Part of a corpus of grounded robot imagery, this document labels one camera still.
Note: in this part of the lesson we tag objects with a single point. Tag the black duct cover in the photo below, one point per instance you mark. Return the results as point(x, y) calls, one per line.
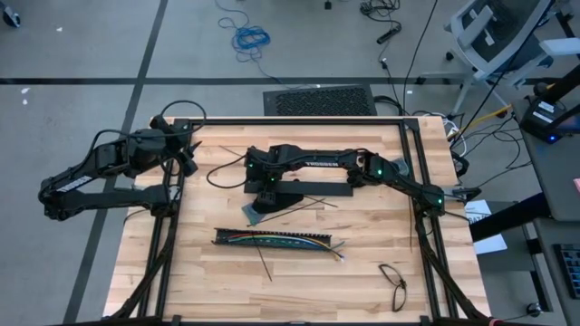
point(317, 188)

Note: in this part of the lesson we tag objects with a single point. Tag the brown zip tie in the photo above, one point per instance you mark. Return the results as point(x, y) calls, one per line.
point(410, 226)

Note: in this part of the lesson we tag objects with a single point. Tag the small black floor item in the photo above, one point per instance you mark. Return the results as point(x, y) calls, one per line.
point(327, 5)

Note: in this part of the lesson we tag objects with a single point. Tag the black power strip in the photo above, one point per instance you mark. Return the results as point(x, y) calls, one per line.
point(388, 35)

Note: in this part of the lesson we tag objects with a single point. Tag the black eyeglasses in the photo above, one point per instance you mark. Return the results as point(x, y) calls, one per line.
point(401, 284)

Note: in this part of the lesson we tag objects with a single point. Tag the pink item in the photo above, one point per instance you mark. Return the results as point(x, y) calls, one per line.
point(577, 185)

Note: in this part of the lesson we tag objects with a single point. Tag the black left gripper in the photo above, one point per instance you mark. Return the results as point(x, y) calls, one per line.
point(179, 142)

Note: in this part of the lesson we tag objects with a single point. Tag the black device with blue light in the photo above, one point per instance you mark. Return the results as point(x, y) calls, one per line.
point(539, 117)

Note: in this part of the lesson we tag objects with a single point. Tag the black stand pole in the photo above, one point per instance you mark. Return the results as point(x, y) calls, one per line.
point(562, 81)

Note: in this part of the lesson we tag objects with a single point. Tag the grey office chair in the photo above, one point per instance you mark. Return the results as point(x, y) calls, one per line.
point(498, 27)

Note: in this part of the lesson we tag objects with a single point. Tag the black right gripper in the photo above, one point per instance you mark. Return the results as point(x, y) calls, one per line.
point(265, 167)

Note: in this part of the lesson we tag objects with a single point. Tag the grey side desk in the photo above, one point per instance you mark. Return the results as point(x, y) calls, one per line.
point(562, 181)

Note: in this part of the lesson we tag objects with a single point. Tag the black round knob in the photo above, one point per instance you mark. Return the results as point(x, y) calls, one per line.
point(534, 309)

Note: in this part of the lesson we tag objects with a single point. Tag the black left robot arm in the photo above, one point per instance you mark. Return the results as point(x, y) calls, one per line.
point(113, 197)

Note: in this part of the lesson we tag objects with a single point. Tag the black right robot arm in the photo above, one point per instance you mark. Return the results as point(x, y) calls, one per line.
point(326, 162)

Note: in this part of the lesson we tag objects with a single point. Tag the white paper sheet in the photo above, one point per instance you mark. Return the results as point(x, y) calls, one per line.
point(491, 244)

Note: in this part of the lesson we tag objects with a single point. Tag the black glove with grey cuff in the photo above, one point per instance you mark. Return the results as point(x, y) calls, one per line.
point(287, 201)
point(401, 167)

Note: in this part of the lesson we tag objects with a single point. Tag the black caster wheel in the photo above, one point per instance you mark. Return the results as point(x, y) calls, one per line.
point(10, 18)

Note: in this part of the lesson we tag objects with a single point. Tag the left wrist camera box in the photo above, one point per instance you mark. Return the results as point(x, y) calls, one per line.
point(190, 165)

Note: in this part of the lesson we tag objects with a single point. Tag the black keyboard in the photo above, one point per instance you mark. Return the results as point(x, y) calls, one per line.
point(571, 271)

